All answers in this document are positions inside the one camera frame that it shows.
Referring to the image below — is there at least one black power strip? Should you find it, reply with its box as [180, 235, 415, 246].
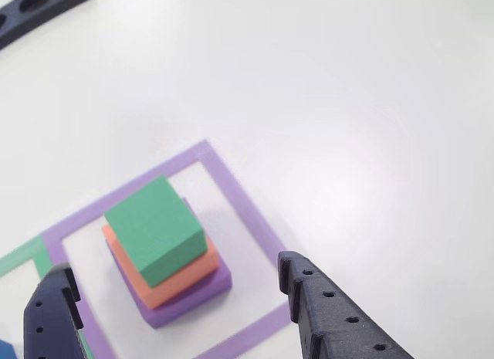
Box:
[0, 0, 96, 51]

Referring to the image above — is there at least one purple square frame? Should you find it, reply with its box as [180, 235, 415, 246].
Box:
[40, 138, 295, 359]

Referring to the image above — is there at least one large purple cube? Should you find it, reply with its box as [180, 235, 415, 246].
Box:
[110, 196, 233, 330]

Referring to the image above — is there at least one small blue cube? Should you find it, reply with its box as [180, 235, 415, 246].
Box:
[0, 338, 19, 359]

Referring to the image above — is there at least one green cube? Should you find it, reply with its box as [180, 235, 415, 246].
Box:
[103, 175, 205, 289]

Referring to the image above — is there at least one green square frame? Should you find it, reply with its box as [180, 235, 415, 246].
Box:
[0, 235, 94, 359]

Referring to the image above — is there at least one orange cube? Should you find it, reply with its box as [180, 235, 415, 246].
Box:
[101, 224, 221, 310]

